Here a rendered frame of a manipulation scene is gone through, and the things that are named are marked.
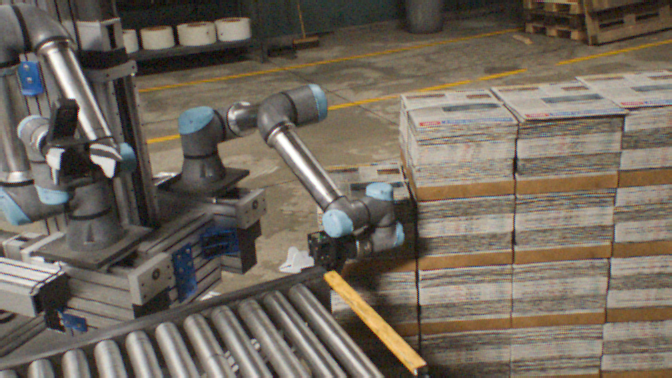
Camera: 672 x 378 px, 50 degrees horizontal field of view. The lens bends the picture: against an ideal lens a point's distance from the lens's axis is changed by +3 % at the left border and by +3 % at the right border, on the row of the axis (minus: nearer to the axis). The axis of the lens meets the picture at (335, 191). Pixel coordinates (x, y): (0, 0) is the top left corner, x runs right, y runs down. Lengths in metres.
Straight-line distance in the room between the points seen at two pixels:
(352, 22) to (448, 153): 7.34
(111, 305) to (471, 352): 1.12
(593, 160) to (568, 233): 0.24
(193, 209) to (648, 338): 1.52
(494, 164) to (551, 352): 0.68
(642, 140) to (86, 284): 1.61
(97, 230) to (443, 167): 0.98
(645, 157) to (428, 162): 0.61
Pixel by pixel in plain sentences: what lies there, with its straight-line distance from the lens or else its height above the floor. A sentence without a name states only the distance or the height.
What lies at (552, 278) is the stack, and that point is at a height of 0.55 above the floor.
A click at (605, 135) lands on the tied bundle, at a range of 2.14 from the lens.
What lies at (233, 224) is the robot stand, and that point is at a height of 0.69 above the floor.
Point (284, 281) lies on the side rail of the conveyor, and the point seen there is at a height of 0.80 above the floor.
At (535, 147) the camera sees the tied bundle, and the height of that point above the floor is 0.98.
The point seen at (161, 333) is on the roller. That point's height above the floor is 0.80.
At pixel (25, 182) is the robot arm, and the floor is 1.05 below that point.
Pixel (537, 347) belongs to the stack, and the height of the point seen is 0.30.
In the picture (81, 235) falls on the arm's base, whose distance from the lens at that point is 2.04.
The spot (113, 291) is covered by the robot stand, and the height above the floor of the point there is 0.71.
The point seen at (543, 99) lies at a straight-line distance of 2.23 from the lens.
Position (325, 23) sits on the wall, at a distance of 9.15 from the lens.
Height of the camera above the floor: 1.67
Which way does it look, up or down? 23 degrees down
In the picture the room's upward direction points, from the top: 4 degrees counter-clockwise
